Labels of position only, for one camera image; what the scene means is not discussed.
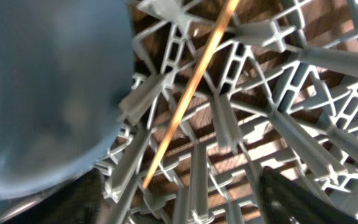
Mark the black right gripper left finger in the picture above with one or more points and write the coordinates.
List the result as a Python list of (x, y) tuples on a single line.
[(79, 202)]

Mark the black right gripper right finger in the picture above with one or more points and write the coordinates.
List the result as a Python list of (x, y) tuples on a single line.
[(283, 201)]

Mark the dark blue bowl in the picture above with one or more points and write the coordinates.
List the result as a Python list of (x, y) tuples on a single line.
[(64, 68)]

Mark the wooden chopstick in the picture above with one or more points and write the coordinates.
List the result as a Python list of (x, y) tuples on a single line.
[(213, 41)]

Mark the grey dishwasher rack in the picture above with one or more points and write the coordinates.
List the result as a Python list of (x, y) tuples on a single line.
[(281, 91)]

